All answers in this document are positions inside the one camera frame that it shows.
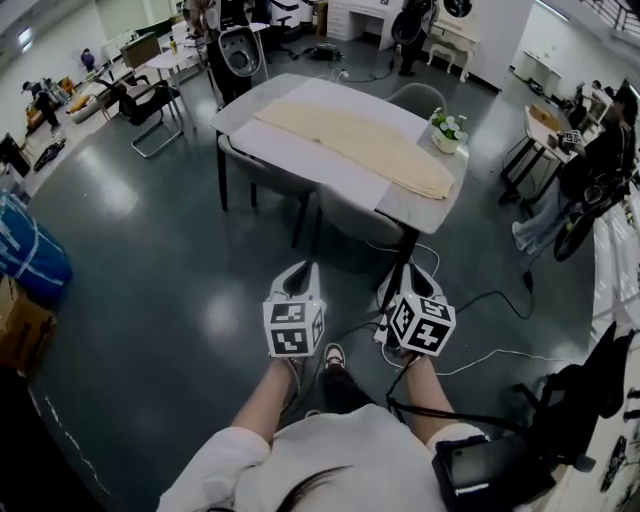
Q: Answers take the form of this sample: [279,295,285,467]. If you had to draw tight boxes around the brown cardboard box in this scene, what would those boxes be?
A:
[0,276,57,375]

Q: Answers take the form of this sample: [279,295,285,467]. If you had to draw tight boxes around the person's right forearm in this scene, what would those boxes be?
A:
[401,352,465,448]

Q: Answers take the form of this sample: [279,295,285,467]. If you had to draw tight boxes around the black-legged work table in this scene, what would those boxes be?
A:
[498,103,579,205]

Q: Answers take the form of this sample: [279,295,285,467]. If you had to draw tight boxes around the white robot torso shell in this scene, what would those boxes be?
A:
[217,24,270,81]

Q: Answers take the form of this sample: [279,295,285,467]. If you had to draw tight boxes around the person's black trouser leg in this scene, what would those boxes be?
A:
[317,365,377,415]

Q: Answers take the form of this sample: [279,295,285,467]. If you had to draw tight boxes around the black office chair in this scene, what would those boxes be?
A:
[513,321,637,472]

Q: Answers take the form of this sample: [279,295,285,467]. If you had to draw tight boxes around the grey upholstered chair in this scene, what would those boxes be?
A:
[216,132,322,250]
[386,82,449,122]

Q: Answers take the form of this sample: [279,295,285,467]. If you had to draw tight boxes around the person's left forearm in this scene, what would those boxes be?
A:
[230,356,302,442]

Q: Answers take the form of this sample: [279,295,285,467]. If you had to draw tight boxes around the beige pants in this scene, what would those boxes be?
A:
[253,97,457,202]

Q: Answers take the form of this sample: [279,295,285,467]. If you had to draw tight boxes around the black cantilever chair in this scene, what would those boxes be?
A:
[93,74,185,159]

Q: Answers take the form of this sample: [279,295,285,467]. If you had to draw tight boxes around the person's sneaker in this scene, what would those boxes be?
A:
[323,342,347,372]

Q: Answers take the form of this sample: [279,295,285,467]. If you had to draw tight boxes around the white floor cable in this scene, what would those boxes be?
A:
[433,347,571,377]

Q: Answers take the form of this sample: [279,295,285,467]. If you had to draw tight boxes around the white drawer desk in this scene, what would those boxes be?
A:
[326,0,404,52]

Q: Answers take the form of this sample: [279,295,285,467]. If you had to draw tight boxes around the potted white flower plant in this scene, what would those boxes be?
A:
[428,106,471,155]

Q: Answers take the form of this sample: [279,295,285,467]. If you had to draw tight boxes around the cream vanity table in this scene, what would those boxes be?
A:
[426,0,484,84]

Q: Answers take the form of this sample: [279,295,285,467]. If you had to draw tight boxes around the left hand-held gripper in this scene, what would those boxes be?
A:
[262,259,328,359]

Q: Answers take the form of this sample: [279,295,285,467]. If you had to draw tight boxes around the blue wrapped bundle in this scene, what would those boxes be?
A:
[0,189,74,303]

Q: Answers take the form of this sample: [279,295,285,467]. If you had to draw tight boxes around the person's white shirt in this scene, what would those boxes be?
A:
[156,402,459,512]

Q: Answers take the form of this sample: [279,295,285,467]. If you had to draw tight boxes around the white power strip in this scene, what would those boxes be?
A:
[371,318,402,352]

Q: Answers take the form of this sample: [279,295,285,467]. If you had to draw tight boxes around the black floor cable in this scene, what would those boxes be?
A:
[452,269,535,321]

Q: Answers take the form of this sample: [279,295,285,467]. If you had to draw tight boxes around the grey dining table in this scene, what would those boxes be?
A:
[208,71,472,301]

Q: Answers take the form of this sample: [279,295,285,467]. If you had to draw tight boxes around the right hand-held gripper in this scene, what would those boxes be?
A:
[376,263,458,359]

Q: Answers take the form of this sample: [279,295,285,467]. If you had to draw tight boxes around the white square table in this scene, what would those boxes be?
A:
[146,43,213,132]

